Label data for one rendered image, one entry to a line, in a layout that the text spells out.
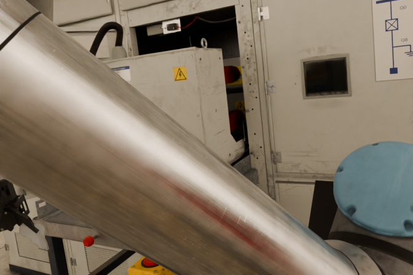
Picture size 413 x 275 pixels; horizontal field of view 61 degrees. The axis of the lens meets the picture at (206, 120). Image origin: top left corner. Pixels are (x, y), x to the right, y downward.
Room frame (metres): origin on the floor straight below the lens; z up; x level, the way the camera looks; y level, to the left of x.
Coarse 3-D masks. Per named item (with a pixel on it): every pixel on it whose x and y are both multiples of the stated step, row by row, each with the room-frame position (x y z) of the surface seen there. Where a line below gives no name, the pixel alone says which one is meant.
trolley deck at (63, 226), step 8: (248, 176) 1.43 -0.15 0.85; (256, 176) 1.50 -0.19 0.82; (56, 216) 1.23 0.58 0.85; (64, 216) 1.22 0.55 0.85; (48, 224) 1.18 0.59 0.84; (56, 224) 1.16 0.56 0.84; (64, 224) 1.14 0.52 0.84; (72, 224) 1.13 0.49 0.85; (80, 224) 1.12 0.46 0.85; (48, 232) 1.19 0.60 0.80; (56, 232) 1.17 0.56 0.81; (64, 232) 1.15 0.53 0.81; (72, 232) 1.13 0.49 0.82; (80, 232) 1.11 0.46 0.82; (88, 232) 1.09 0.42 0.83; (96, 232) 1.07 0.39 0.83; (80, 240) 1.11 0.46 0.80; (96, 240) 1.08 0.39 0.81; (104, 240) 1.06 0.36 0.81; (112, 240) 1.04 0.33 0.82; (120, 248) 1.03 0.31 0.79; (128, 248) 1.01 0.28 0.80
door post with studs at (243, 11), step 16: (240, 0) 1.53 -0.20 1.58; (240, 16) 1.53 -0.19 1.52; (240, 32) 1.54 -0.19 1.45; (240, 48) 1.54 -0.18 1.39; (256, 80) 1.51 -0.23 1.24; (256, 96) 1.51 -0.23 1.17; (256, 112) 1.51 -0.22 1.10; (256, 128) 1.52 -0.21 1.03; (256, 144) 1.52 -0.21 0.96; (256, 160) 1.52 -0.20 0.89
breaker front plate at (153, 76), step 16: (112, 64) 1.45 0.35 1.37; (128, 64) 1.41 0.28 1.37; (144, 64) 1.37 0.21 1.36; (160, 64) 1.34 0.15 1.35; (176, 64) 1.31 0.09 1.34; (192, 64) 1.27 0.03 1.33; (144, 80) 1.38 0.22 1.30; (160, 80) 1.34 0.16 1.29; (192, 80) 1.28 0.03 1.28; (160, 96) 1.35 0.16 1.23; (176, 96) 1.31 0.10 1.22; (192, 96) 1.28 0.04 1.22; (176, 112) 1.32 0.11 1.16; (192, 112) 1.28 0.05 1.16; (192, 128) 1.29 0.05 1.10
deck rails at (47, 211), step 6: (240, 162) 1.44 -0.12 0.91; (246, 162) 1.50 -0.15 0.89; (240, 168) 1.44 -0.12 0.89; (246, 168) 1.50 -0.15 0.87; (36, 204) 1.21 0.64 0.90; (48, 204) 1.25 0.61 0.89; (36, 210) 1.21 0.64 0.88; (42, 210) 1.23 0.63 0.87; (48, 210) 1.25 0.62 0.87; (54, 210) 1.27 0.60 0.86; (60, 210) 1.27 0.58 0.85; (42, 216) 1.22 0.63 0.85; (48, 216) 1.22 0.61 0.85
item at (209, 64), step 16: (192, 48) 1.27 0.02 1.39; (208, 48) 1.36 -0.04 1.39; (208, 64) 1.34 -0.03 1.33; (208, 80) 1.33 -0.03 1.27; (224, 80) 1.46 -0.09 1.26; (208, 96) 1.32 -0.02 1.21; (224, 96) 1.44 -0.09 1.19; (208, 112) 1.31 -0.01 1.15; (224, 112) 1.43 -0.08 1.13; (208, 128) 1.29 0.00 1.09; (224, 128) 1.41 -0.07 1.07; (208, 144) 1.28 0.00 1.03; (224, 144) 1.40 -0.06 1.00; (240, 144) 1.54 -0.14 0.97
